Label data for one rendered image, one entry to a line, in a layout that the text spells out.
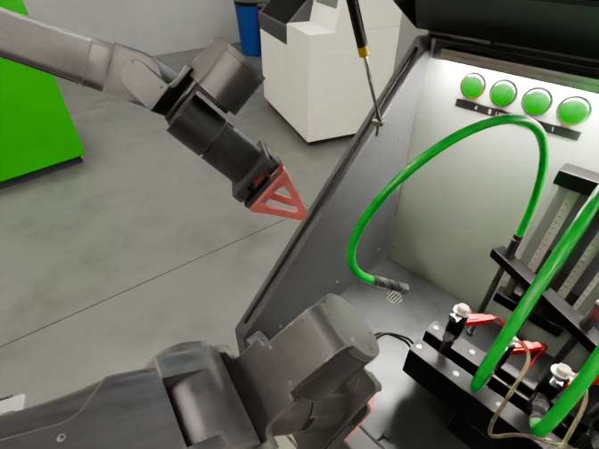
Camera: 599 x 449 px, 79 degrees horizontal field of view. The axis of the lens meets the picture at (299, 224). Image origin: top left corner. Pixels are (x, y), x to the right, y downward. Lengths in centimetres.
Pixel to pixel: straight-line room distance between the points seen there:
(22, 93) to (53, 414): 338
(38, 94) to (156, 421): 341
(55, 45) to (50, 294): 211
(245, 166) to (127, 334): 177
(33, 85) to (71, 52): 301
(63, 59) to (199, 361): 40
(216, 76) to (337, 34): 291
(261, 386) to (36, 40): 46
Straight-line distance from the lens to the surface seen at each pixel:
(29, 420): 21
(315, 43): 326
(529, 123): 63
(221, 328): 203
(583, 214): 53
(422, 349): 80
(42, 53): 56
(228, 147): 46
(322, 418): 35
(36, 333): 239
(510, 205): 90
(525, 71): 79
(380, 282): 65
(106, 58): 50
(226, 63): 45
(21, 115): 357
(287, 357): 26
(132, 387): 23
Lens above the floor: 162
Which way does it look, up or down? 39 degrees down
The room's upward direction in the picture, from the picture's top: straight up
